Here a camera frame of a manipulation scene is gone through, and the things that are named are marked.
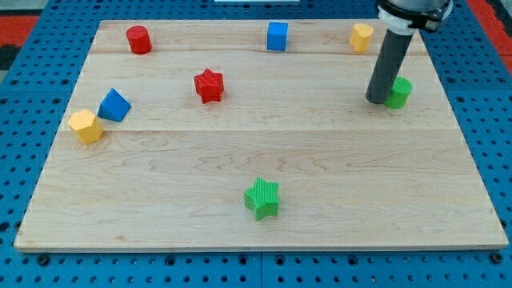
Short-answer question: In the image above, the green star block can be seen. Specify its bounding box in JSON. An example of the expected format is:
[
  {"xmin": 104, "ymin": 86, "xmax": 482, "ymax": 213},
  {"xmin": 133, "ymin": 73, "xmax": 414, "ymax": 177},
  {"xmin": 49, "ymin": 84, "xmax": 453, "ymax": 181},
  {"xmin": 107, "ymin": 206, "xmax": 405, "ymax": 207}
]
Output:
[{"xmin": 244, "ymin": 178, "xmax": 280, "ymax": 221}]

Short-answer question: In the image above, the red star block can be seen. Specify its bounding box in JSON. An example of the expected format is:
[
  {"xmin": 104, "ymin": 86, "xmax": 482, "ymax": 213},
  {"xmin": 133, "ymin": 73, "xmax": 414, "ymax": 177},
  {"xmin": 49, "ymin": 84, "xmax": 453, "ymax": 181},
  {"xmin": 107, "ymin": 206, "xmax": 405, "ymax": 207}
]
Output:
[{"xmin": 194, "ymin": 68, "xmax": 224, "ymax": 104}]

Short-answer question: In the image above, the light wooden board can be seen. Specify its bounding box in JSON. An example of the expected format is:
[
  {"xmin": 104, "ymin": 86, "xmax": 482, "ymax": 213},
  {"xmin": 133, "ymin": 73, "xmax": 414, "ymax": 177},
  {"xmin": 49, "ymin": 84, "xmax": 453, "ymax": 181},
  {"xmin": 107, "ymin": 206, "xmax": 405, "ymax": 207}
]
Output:
[{"xmin": 14, "ymin": 20, "xmax": 509, "ymax": 253}]

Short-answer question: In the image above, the blue cube block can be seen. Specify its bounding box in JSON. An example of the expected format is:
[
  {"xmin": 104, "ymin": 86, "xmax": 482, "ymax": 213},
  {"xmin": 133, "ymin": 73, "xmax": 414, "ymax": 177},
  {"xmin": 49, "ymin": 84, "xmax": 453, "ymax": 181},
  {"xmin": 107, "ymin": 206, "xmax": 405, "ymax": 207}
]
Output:
[{"xmin": 266, "ymin": 22, "xmax": 288, "ymax": 51}]

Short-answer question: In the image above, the blue triangular block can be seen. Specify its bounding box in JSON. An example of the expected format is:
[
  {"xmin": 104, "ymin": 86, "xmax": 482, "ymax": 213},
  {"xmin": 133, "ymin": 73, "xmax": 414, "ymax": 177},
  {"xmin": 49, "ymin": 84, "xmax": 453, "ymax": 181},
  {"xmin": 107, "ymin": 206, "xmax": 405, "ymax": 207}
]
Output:
[{"xmin": 98, "ymin": 89, "xmax": 131, "ymax": 122}]

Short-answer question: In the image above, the yellow heart block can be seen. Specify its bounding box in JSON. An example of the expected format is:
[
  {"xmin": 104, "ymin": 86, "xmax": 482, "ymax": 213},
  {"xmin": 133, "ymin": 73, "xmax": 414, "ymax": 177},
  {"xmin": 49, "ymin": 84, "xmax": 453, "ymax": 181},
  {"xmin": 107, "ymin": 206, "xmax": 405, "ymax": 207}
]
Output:
[{"xmin": 350, "ymin": 23, "xmax": 374, "ymax": 53}]

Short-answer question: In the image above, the red cylinder block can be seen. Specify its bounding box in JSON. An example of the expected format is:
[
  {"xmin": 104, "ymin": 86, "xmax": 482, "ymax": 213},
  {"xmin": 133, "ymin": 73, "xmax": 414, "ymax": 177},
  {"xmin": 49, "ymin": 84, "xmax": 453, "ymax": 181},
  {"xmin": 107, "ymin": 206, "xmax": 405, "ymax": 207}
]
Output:
[{"xmin": 126, "ymin": 26, "xmax": 153, "ymax": 54}]

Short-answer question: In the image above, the green cylinder block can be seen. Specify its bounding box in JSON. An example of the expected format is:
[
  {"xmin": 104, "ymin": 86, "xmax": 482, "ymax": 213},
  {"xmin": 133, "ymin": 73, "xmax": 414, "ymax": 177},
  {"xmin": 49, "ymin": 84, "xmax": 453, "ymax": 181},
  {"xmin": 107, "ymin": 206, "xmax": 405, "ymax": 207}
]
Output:
[{"xmin": 385, "ymin": 77, "xmax": 413, "ymax": 109}]

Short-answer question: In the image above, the yellow hexagon block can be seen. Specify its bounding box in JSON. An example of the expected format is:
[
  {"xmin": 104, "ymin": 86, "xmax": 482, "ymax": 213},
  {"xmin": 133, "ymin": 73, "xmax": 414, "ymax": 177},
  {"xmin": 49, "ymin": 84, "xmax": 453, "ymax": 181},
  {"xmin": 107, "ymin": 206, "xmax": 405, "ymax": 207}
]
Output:
[{"xmin": 67, "ymin": 110, "xmax": 103, "ymax": 145}]

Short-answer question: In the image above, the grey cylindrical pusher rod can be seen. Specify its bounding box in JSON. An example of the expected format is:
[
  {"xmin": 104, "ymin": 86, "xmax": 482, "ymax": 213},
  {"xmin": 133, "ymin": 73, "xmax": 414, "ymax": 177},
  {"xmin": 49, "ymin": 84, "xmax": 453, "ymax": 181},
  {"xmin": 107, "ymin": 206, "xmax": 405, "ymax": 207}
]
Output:
[{"xmin": 366, "ymin": 30, "xmax": 413, "ymax": 104}]

